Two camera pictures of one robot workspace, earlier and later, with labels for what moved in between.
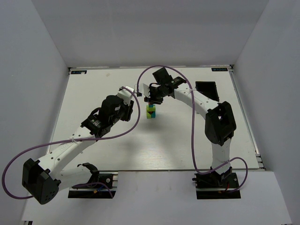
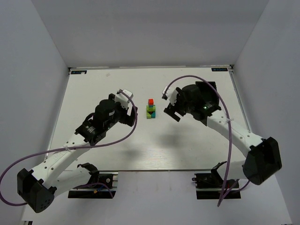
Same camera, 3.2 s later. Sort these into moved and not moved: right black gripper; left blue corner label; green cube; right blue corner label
Moved: right black gripper
Not moved: green cube; right blue corner label; left blue corner label
